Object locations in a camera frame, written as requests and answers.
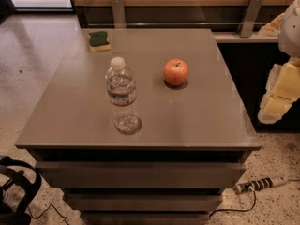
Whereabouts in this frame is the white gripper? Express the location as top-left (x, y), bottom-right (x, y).
top-left (258, 0), bottom-right (300, 124)

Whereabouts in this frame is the clear plastic water bottle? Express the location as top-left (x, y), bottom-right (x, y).
top-left (105, 57), bottom-right (142, 135)

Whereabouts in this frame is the green and yellow sponge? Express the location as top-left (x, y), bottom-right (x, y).
top-left (88, 31), bottom-right (111, 53)

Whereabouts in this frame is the red apple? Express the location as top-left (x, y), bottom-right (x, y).
top-left (163, 59), bottom-right (188, 86)

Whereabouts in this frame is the white power strip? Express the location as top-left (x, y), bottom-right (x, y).
top-left (233, 176), bottom-right (288, 194)

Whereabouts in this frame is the grey drawer cabinet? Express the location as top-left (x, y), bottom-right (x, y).
top-left (17, 29), bottom-right (258, 225)

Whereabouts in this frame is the right metal bracket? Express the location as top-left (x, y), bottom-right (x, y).
top-left (239, 0), bottom-right (263, 38)

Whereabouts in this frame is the metal bracket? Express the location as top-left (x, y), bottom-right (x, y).
top-left (112, 0), bottom-right (127, 28)
top-left (239, 0), bottom-right (263, 38)

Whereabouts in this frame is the black power cable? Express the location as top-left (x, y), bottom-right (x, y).
top-left (208, 189), bottom-right (258, 218)

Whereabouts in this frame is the left metal bracket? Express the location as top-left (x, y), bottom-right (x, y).
top-left (112, 0), bottom-right (127, 28)

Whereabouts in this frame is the thin black floor cable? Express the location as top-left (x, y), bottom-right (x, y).
top-left (27, 202), bottom-right (71, 225)

